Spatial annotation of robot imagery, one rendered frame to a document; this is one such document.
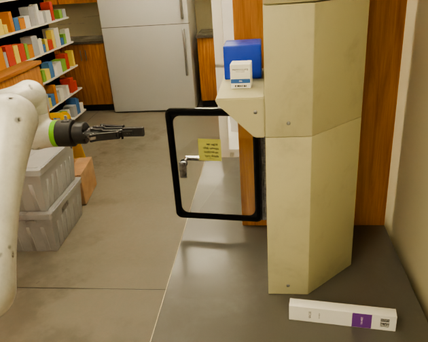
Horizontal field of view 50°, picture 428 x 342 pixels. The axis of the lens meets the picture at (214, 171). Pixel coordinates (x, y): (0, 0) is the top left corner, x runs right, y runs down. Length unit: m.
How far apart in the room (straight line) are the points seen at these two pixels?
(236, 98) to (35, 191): 2.36
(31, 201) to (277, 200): 2.39
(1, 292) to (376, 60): 1.16
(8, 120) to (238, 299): 0.76
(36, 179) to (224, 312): 2.16
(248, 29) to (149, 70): 4.86
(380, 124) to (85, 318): 1.99
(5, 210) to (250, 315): 0.66
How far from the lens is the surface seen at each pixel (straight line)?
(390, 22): 1.46
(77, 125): 1.60
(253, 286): 1.37
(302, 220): 1.21
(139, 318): 2.75
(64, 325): 2.84
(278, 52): 1.05
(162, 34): 6.11
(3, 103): 1.17
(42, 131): 1.63
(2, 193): 1.10
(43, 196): 3.28
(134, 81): 6.32
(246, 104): 1.08
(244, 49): 1.24
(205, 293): 1.36
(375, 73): 1.48
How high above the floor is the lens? 1.80
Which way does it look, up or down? 24 degrees down
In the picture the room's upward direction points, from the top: 4 degrees counter-clockwise
